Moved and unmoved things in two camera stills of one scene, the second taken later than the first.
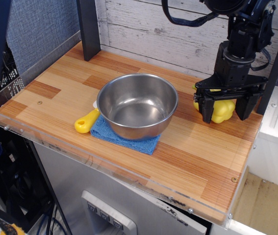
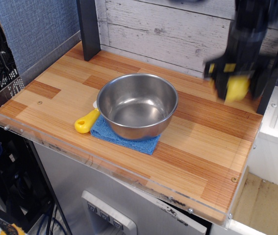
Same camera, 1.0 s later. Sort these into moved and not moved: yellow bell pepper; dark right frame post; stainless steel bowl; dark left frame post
Moved: yellow bell pepper
Not moved: stainless steel bowl; dark left frame post; dark right frame post
